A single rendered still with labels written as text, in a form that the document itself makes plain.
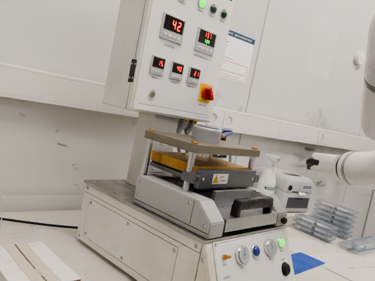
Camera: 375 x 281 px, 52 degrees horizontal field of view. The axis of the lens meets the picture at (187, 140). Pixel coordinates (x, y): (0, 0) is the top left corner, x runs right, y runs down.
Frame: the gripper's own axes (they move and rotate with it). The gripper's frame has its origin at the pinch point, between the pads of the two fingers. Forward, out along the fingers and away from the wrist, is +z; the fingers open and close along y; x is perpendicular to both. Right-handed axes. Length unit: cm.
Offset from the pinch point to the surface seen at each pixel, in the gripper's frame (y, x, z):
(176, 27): 46, -27, 4
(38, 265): 66, 33, -18
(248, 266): 21.8, 27.3, -16.2
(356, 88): -97, -65, 119
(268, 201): 17.3, 12.3, -10.9
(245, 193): 20.8, 11.8, -4.9
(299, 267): -12.1, 32.3, 14.9
